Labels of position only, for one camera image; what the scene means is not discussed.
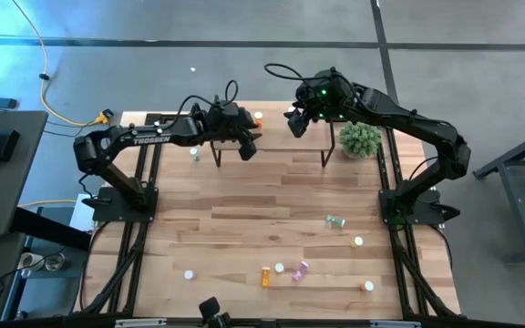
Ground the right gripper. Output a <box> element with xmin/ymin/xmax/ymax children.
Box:
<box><xmin>283</xmin><ymin>67</ymin><xmax>350</xmax><ymax>138</ymax></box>

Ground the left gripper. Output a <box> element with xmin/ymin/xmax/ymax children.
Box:
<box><xmin>205</xmin><ymin>102</ymin><xmax>263</xmax><ymax>161</ymax></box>

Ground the green faux plant grey pot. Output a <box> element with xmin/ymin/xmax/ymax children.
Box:
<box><xmin>338</xmin><ymin>120</ymin><xmax>383</xmax><ymax>160</ymax></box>

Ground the black handheld device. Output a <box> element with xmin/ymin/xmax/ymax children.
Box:
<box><xmin>197</xmin><ymin>296</ymin><xmax>232</xmax><ymax>328</ymax></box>

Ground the white paper sheet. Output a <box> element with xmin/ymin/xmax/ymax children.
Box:
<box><xmin>69</xmin><ymin>194</ymin><xmax>96</xmax><ymax>232</ymax></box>

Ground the grey metal stand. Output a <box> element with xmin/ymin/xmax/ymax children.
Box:
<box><xmin>472</xmin><ymin>123</ymin><xmax>525</xmax><ymax>265</ymax></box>

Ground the black desk leg beam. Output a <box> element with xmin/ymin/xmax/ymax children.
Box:
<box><xmin>10</xmin><ymin>207</ymin><xmax>93</xmax><ymax>251</ymax></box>

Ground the round metal cup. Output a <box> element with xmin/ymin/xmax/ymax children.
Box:
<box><xmin>45</xmin><ymin>252</ymin><xmax>67</xmax><ymax>272</ymax></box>

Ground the white tape roll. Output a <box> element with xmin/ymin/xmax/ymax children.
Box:
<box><xmin>18</xmin><ymin>251</ymin><xmax>45</xmax><ymax>271</ymax></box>

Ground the wooden shelf black metal frame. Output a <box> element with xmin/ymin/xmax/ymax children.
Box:
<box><xmin>210</xmin><ymin>97</ymin><xmax>337</xmax><ymax>169</ymax></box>

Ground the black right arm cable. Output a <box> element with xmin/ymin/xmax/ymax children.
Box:
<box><xmin>264</xmin><ymin>62</ymin><xmax>318</xmax><ymax>92</ymax></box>

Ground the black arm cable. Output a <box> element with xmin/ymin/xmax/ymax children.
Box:
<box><xmin>176</xmin><ymin>79</ymin><xmax>240</xmax><ymax>120</ymax></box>
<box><xmin>264</xmin><ymin>62</ymin><xmax>318</xmax><ymax>92</ymax></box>

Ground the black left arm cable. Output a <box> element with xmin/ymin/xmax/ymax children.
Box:
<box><xmin>176</xmin><ymin>79</ymin><xmax>240</xmax><ymax>120</ymax></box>

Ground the black aluminium table frame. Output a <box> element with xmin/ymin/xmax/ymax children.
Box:
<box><xmin>79</xmin><ymin>111</ymin><xmax>462</xmax><ymax>320</ymax></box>

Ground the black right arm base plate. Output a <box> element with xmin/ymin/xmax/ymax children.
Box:
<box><xmin>378</xmin><ymin>188</ymin><xmax>447</xmax><ymax>225</ymax></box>

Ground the yellow power cable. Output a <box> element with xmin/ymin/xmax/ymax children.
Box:
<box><xmin>10</xmin><ymin>0</ymin><xmax>111</xmax><ymax>128</ymax></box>
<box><xmin>17</xmin><ymin>198</ymin><xmax>77</xmax><ymax>209</ymax></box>

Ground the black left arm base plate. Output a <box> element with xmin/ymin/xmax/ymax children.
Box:
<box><xmin>92</xmin><ymin>187</ymin><xmax>160</xmax><ymax>223</ymax></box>

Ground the silver metal bracket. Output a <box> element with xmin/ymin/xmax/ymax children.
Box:
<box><xmin>114</xmin><ymin>318</ymin><xmax>168</xmax><ymax>328</ymax></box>
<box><xmin>369</xmin><ymin>320</ymin><xmax>422</xmax><ymax>328</ymax></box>

